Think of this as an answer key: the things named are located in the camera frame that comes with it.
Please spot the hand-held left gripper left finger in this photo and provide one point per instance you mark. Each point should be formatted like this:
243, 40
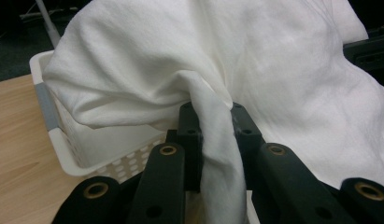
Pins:
190, 149

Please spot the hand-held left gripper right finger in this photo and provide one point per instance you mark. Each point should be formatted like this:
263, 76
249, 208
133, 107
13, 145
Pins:
247, 133

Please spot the white cloth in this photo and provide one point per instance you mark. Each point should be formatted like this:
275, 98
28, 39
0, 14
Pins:
242, 62

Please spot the white perforated plastic basket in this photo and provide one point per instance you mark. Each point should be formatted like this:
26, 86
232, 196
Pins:
71, 146

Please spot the white metal stand frame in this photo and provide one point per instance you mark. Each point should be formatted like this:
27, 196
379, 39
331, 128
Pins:
49, 23

